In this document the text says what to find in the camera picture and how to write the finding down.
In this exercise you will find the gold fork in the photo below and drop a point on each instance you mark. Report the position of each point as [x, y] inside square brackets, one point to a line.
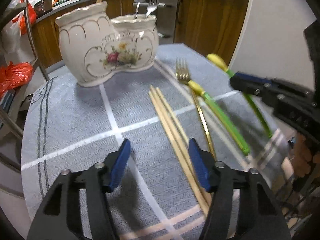
[183, 75]

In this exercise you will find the built-in oven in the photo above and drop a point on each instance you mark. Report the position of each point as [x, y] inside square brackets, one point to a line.
[166, 20]

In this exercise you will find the green yellow tulip utensil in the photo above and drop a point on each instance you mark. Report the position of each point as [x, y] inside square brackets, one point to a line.
[224, 119]
[219, 62]

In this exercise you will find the wooden chopstick two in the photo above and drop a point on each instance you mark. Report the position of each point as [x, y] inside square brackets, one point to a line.
[180, 129]

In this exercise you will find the silver fork in holder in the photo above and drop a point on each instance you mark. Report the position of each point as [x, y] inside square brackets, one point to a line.
[152, 6]

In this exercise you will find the metal storage rack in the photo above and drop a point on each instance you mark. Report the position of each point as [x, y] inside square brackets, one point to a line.
[10, 9]

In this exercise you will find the red plastic bag lower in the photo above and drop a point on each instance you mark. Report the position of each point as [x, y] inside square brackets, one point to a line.
[14, 75]

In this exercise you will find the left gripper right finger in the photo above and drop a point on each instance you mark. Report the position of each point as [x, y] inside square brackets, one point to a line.
[259, 215]

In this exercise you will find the white ceramic utensil holder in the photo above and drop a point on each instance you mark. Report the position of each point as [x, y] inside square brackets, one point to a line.
[95, 47]

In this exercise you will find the wooden chopstick one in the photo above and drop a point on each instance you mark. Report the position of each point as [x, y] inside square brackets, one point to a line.
[175, 142]

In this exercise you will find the silver spoon in holder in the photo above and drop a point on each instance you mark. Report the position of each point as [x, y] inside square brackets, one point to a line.
[137, 7]

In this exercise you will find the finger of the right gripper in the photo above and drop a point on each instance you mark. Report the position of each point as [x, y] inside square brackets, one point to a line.
[250, 84]

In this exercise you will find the person's right hand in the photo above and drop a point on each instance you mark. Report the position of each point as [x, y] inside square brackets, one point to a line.
[302, 157]

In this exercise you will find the wooden lower cabinets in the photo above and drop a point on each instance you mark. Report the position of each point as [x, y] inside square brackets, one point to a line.
[206, 26]

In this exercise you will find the grey checked table cloth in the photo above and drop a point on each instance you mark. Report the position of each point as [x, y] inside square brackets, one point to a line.
[69, 126]

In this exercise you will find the dark rice cooker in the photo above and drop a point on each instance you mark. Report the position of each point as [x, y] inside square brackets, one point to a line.
[42, 7]

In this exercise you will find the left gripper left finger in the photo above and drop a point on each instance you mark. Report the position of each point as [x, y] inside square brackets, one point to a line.
[59, 216]

